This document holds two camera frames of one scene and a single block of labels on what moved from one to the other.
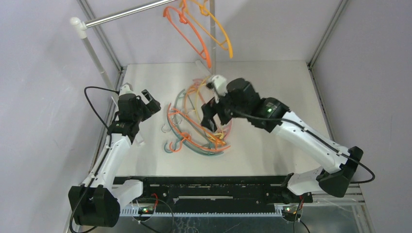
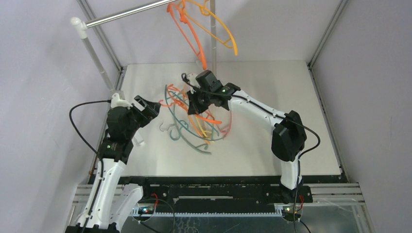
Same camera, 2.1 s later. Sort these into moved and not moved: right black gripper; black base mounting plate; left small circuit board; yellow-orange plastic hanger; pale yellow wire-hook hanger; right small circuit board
Moved: right black gripper; pale yellow wire-hook hanger; yellow-orange plastic hanger
Not moved: right small circuit board; black base mounting plate; left small circuit board
